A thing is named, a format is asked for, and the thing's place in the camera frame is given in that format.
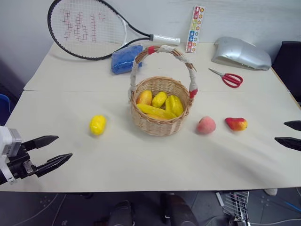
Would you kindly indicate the red and yellow mango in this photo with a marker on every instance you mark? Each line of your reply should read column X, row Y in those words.
column 236, row 124

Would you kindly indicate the silver plastic shell cover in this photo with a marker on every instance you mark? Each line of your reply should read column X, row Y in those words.
column 242, row 55

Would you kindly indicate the yellow banana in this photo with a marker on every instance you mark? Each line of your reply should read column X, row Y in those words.
column 156, row 111

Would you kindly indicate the narrow cream paper table cover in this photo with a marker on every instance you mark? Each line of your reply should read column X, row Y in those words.
column 82, row 73

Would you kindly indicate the large cream paper table cover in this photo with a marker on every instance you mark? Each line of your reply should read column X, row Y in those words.
column 141, row 160

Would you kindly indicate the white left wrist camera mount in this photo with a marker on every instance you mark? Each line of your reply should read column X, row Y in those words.
column 8, row 141

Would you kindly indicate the orange mango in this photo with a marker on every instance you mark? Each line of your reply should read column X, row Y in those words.
column 144, row 97

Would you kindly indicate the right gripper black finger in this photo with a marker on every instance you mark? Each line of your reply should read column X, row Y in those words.
column 294, row 125
column 290, row 143

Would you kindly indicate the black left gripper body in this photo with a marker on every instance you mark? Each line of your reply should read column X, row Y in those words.
column 20, row 164

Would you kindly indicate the colourful sticker sheet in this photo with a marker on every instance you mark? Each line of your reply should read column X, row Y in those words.
column 195, row 28

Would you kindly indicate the black and white tennis racket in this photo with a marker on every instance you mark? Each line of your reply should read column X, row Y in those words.
column 164, row 38

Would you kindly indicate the blue cloth bundle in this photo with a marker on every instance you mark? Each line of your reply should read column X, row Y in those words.
column 123, row 61

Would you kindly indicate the blue bin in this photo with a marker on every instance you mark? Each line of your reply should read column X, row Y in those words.
column 4, row 109

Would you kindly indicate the small yellow lemon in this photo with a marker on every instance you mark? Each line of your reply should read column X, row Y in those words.
column 159, row 99

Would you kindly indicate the pink peach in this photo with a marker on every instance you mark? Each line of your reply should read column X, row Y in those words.
column 206, row 125

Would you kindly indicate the yellow ridged fruit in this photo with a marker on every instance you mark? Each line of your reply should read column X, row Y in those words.
column 97, row 124

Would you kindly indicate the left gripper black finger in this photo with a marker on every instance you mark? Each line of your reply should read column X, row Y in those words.
column 53, row 163
column 40, row 141

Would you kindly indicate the yellow starfruit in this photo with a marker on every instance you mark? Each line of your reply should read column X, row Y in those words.
column 174, row 105

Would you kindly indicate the white shoe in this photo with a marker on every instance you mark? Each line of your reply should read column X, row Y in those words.
column 271, row 191

